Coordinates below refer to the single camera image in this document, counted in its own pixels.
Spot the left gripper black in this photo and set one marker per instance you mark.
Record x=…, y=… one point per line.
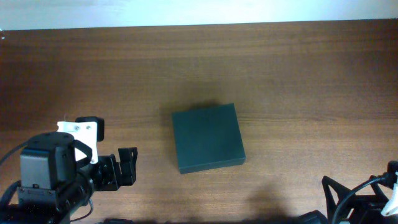
x=122, y=173

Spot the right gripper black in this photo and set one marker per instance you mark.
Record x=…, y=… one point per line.
x=366, y=206

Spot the dark green box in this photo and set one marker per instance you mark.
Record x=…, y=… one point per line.
x=207, y=138

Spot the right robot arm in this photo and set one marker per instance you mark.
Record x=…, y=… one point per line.
x=316, y=217

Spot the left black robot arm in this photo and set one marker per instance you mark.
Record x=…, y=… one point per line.
x=57, y=178

